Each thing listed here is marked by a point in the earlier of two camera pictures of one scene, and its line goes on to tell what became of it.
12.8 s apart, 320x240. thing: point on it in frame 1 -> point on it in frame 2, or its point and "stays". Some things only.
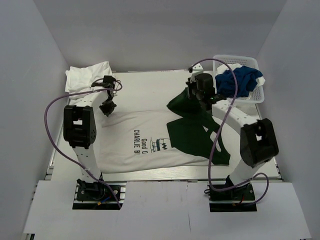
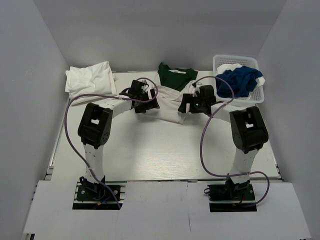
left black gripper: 107,111 -> 149,105
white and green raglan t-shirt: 158,129 -> 168,90
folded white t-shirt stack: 84,78 stays
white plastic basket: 257,95 stays
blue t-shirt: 246,79 stays
